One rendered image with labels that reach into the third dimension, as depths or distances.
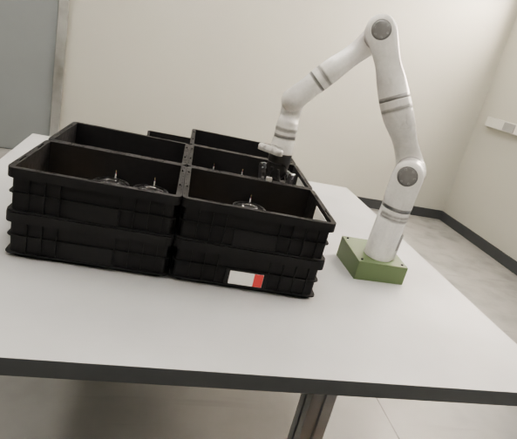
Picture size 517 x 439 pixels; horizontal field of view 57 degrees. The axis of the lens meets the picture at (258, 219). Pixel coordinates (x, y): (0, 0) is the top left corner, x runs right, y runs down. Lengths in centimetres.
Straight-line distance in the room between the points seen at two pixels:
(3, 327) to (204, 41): 364
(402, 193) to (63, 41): 348
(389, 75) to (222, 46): 308
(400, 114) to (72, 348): 105
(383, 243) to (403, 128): 35
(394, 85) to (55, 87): 346
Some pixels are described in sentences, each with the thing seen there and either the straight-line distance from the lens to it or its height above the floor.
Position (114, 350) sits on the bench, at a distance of 100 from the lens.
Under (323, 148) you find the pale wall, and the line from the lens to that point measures 476.
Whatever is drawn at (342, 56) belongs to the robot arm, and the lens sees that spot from 152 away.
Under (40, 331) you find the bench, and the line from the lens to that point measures 105.
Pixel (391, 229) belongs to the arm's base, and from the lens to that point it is 152.
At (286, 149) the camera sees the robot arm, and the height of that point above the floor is 103.
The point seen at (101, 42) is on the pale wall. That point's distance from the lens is 444.
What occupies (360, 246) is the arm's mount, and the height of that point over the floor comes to 77.
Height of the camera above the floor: 131
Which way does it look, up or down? 20 degrees down
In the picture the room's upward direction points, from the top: 13 degrees clockwise
